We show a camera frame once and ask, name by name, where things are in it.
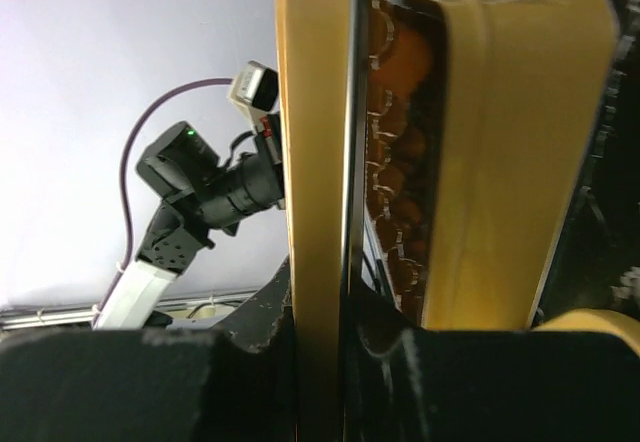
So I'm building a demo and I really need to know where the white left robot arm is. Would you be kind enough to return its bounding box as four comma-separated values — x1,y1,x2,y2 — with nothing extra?
93,113,284,330

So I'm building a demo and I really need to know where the brown compartment cookie box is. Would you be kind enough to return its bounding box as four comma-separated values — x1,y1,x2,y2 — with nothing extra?
389,0,618,330

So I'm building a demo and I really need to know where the silver tin lid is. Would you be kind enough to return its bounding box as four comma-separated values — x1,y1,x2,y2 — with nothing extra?
275,0,370,441

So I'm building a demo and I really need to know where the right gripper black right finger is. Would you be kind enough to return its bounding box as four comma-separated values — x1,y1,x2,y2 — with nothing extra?
345,288,639,441

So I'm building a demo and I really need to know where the yellow cookie tray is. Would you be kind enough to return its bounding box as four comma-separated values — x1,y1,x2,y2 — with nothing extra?
534,309,640,354

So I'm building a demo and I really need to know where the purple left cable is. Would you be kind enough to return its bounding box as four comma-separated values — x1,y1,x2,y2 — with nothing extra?
97,77,236,313

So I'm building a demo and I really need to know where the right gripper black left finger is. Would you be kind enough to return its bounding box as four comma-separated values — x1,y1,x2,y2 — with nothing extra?
1,265,296,441

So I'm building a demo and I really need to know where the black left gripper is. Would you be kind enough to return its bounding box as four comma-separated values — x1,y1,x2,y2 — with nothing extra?
136,114,285,236

